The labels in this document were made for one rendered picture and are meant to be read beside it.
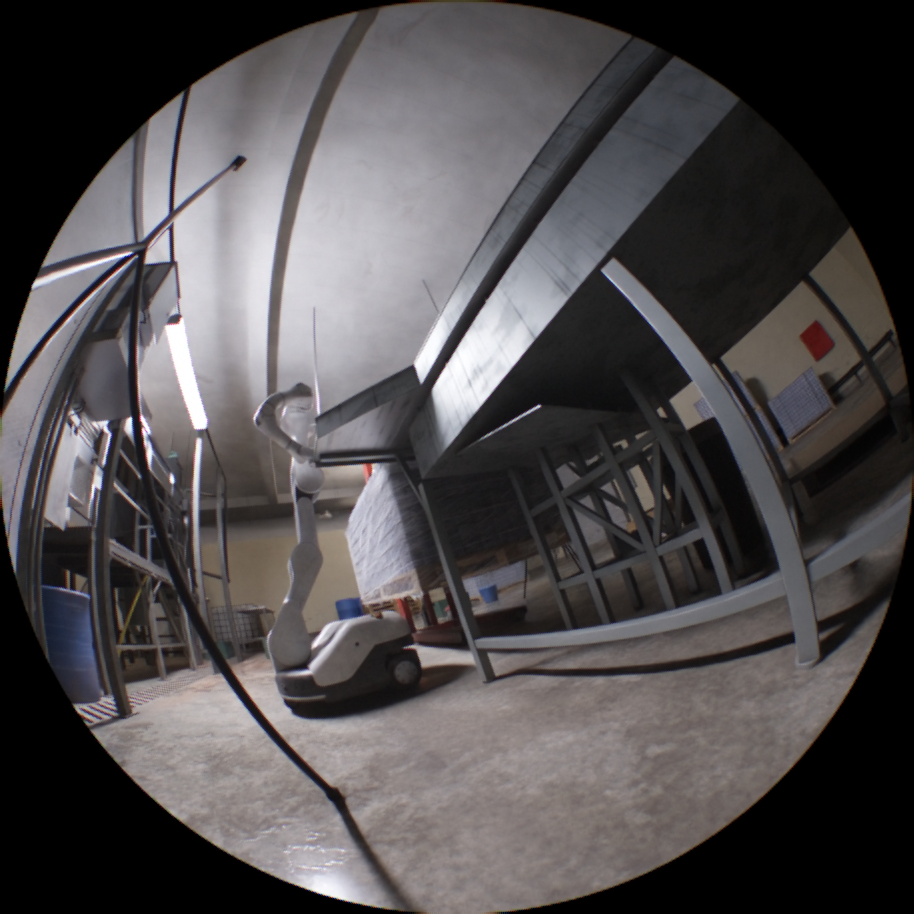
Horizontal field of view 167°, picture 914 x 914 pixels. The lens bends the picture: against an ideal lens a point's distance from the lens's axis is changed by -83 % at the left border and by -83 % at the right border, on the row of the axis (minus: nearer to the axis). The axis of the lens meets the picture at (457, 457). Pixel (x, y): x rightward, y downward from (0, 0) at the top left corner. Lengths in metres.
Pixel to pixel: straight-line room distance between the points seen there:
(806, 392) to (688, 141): 7.52
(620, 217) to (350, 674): 1.56
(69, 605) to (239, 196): 4.32
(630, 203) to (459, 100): 4.07
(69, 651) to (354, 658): 1.68
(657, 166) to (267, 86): 4.18
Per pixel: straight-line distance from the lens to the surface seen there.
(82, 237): 1.80
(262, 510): 10.17
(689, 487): 0.98
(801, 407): 8.03
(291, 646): 1.43
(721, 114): 0.78
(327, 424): 1.30
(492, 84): 4.81
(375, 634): 1.34
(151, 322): 2.04
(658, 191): 0.69
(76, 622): 2.26
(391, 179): 4.60
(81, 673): 2.26
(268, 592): 10.47
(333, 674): 1.30
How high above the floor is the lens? 0.38
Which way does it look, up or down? 23 degrees up
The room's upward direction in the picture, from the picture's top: 19 degrees counter-clockwise
